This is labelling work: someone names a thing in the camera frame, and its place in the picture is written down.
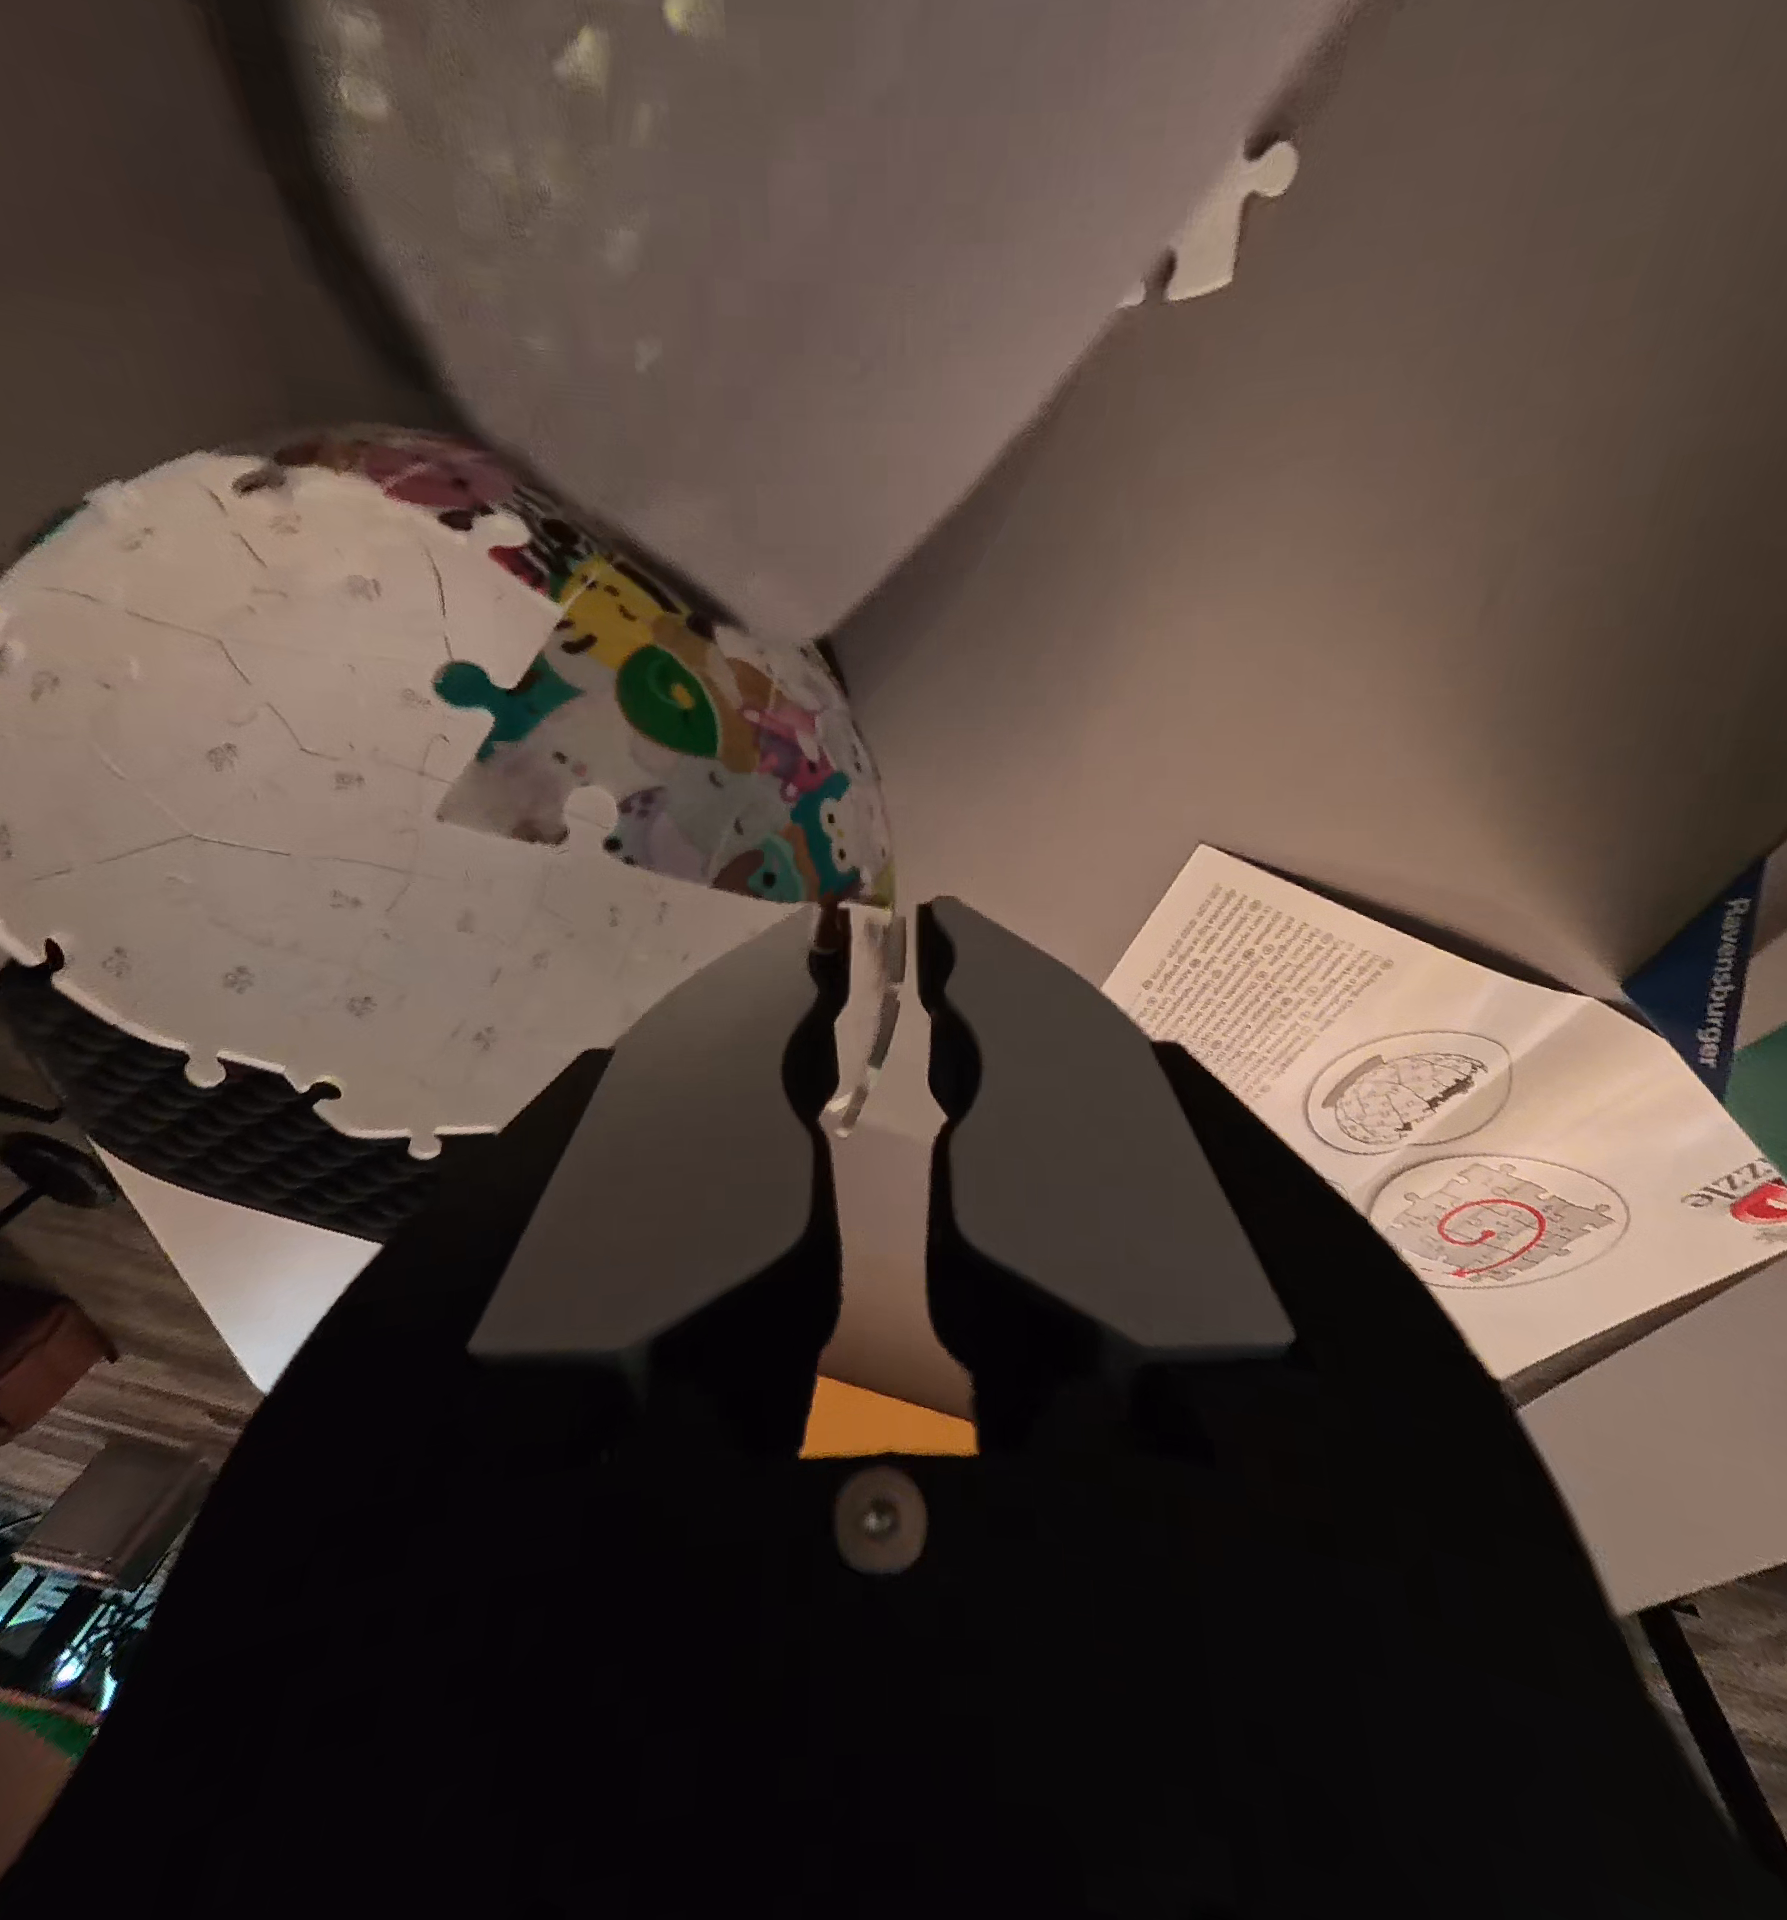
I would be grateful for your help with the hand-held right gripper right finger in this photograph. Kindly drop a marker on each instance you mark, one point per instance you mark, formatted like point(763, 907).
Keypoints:
point(1104, 1200)

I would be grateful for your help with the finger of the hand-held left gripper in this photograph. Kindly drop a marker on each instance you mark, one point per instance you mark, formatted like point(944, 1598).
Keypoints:
point(832, 300)

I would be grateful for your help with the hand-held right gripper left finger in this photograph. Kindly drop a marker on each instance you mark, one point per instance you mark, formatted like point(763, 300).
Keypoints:
point(638, 1200)

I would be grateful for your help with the white puzzle piece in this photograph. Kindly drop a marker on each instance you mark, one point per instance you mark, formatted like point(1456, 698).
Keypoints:
point(1221, 224)

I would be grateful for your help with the half-built puzzle ball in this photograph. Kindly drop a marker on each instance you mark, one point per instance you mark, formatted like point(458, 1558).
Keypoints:
point(232, 826)

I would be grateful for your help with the puzzle ball box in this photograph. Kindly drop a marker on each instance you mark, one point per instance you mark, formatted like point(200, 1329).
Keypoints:
point(1708, 977)

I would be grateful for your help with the folded instruction sheet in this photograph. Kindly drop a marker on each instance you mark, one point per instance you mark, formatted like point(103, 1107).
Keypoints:
point(1282, 1020)

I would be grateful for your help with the yellow plastic bin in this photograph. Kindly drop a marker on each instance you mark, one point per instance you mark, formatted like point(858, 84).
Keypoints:
point(861, 1426)

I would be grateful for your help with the black chair base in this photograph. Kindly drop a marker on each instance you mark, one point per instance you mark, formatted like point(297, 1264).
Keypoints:
point(61, 1171)

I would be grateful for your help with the grey box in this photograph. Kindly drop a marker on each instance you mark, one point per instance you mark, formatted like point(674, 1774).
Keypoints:
point(119, 1511)

